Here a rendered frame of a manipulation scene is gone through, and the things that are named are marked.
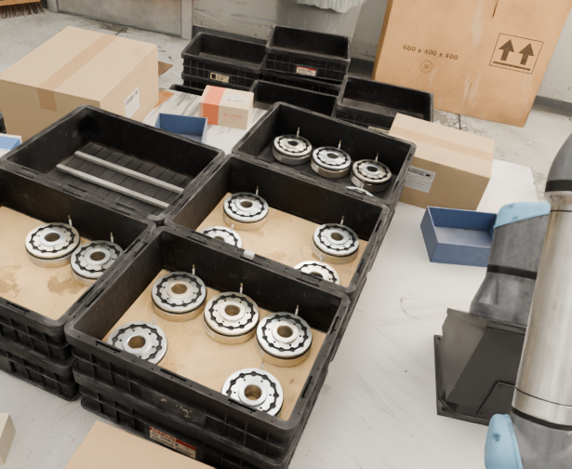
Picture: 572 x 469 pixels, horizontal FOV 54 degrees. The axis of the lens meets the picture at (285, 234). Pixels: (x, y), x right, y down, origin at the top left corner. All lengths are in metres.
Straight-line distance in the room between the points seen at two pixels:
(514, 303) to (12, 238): 0.99
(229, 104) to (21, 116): 0.61
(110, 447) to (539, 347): 0.61
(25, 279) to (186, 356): 0.36
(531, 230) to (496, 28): 2.81
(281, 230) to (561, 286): 0.72
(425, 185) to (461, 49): 2.27
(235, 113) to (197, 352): 1.00
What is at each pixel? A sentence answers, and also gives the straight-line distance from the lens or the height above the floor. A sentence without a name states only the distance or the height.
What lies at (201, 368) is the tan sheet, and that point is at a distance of 1.01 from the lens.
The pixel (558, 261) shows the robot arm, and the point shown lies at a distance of 0.72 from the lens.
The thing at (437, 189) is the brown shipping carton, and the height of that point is 0.78.
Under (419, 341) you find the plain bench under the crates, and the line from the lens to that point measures 1.31.
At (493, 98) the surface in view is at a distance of 3.91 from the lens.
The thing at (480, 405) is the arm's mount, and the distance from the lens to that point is 1.19.
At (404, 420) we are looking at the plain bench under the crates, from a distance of 1.18.
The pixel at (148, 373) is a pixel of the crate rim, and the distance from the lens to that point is 0.90.
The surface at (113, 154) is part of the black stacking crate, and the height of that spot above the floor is 0.83.
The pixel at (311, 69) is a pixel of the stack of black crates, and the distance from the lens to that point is 2.75.
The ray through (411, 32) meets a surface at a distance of 3.78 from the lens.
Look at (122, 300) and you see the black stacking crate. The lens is 1.07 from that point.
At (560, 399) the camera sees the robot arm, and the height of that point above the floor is 1.14.
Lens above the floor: 1.66
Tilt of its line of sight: 41 degrees down
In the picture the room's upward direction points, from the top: 9 degrees clockwise
